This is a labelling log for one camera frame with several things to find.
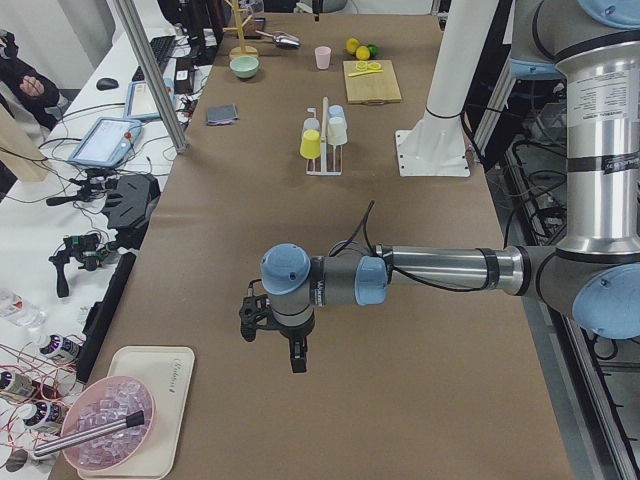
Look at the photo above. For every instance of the light blue plastic cup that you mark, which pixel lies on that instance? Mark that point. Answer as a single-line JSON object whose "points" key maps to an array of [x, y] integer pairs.
{"points": [[336, 111]]}

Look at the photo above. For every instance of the grey plastic cup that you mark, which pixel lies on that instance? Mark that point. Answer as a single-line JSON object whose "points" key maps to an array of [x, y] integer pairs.
{"points": [[311, 123]]}

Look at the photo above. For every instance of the black stand base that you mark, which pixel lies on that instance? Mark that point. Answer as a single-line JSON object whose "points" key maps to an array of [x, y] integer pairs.
{"points": [[129, 206]]}

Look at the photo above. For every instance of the aluminium frame post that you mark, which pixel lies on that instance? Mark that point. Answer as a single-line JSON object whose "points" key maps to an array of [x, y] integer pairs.
{"points": [[136, 34]]}

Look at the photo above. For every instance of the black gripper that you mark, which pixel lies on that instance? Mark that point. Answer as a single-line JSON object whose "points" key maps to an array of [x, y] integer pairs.
{"points": [[293, 332]]}

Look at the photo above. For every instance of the plastic water bottle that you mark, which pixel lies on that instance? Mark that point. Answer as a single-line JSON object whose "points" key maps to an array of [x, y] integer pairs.
{"points": [[19, 311]]}

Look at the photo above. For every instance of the black keyboard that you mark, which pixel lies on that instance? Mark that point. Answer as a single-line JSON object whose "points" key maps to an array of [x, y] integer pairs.
{"points": [[162, 48]]}

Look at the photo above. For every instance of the green lime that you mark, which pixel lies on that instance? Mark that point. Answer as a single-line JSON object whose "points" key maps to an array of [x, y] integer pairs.
{"points": [[373, 50]]}

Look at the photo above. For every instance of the wooden cutting board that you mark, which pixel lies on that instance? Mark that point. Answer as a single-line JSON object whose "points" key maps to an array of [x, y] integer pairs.
{"points": [[372, 89]]}

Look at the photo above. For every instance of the yellow lemon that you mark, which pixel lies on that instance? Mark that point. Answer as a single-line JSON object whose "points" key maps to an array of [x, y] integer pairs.
{"points": [[351, 45], [362, 53]]}

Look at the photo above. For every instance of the grey folded cloth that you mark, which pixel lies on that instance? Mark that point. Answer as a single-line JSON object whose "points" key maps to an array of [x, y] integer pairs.
{"points": [[221, 114]]}

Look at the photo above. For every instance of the small purple label bottle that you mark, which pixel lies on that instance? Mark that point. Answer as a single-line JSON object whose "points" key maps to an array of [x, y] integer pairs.
{"points": [[59, 349]]}

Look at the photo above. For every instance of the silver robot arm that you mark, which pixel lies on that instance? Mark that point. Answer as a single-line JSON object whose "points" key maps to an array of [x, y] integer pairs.
{"points": [[591, 275]]}

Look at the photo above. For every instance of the white plastic cup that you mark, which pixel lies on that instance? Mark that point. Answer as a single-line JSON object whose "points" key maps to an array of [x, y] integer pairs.
{"points": [[337, 131]]}

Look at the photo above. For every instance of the metal scoop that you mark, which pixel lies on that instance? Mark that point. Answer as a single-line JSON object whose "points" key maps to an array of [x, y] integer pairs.
{"points": [[281, 39]]}

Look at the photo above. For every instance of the black computer mouse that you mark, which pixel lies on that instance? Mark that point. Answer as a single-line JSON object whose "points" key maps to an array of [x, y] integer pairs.
{"points": [[106, 83]]}

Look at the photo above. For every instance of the metal muddler stick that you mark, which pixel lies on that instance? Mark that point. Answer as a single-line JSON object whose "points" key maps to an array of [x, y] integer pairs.
{"points": [[48, 448]]}

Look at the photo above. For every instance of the pink plastic cup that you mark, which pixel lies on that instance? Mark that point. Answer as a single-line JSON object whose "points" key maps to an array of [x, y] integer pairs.
{"points": [[323, 57]]}

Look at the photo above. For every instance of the mint green bowl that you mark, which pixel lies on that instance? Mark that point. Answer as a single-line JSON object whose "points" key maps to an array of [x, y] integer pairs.
{"points": [[245, 66]]}

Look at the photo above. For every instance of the wooden mug tree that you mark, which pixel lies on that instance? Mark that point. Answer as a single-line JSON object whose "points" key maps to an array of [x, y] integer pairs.
{"points": [[241, 16]]}

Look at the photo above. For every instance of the white wire cup holder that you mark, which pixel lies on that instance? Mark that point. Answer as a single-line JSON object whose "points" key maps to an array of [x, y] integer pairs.
{"points": [[330, 161]]}

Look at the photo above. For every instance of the blue teach pendant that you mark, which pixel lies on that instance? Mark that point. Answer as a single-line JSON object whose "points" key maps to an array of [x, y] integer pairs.
{"points": [[139, 103], [107, 142]]}

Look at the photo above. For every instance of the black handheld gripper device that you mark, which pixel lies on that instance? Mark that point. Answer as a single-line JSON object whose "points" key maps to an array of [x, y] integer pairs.
{"points": [[87, 249]]}

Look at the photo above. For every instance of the yellow plastic knife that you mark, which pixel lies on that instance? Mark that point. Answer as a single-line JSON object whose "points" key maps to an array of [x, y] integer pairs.
{"points": [[362, 73]]}

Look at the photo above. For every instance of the yellow plastic cup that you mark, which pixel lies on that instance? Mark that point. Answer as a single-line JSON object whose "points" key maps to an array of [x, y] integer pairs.
{"points": [[310, 144]]}

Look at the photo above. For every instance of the cream plastic tray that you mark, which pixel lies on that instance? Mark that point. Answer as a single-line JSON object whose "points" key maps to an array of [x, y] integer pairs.
{"points": [[166, 372]]}

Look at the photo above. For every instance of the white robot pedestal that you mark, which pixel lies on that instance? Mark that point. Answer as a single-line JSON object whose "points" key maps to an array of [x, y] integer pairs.
{"points": [[437, 146]]}

